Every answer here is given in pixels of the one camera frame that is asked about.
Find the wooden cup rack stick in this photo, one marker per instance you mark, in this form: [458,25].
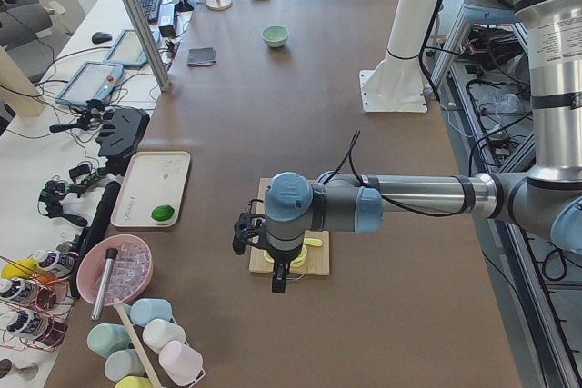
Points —
[141,353]

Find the copper wire bottle rack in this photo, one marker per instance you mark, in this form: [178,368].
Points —
[34,311]

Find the blue teach pendant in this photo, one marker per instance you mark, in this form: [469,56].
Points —
[92,81]
[127,51]

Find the yellow cup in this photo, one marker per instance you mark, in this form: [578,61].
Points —
[132,381]

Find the cream rabbit tray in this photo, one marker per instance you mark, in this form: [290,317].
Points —
[152,179]

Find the black headset device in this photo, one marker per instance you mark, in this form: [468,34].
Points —
[121,132]

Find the pink bowl with ice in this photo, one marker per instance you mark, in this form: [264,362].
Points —
[132,269]

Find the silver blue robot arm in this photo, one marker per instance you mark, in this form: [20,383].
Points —
[545,200]

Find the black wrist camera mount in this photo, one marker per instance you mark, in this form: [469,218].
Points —
[249,230]

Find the blue teach pendant far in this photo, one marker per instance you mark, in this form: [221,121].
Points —
[127,51]

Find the white cup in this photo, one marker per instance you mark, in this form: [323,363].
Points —
[158,333]

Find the white pedestal column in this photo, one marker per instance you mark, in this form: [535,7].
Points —
[396,84]

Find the blue teach pendant near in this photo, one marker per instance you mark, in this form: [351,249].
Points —
[92,81]

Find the grey blue cup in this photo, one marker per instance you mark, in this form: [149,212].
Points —
[123,363]

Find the steel muddler tube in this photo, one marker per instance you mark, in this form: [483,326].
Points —
[99,302]

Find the green cup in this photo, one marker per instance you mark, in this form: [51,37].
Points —
[106,338]

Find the black computer mouse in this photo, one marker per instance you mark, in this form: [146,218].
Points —
[101,37]

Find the lemon slice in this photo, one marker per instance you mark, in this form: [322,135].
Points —
[296,263]

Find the grey folded cloth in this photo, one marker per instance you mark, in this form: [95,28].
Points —
[204,56]

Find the green ceramic bowl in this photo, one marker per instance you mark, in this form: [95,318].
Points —
[275,36]

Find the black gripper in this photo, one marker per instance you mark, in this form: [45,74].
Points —
[282,260]

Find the aluminium frame post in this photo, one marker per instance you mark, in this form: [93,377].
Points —
[143,31]

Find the pink cup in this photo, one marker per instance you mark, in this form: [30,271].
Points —
[182,363]

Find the bamboo cutting board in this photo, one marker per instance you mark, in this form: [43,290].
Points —
[317,260]

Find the green lime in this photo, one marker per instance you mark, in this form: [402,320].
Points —
[162,213]

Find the light blue cup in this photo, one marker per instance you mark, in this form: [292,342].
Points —
[145,310]

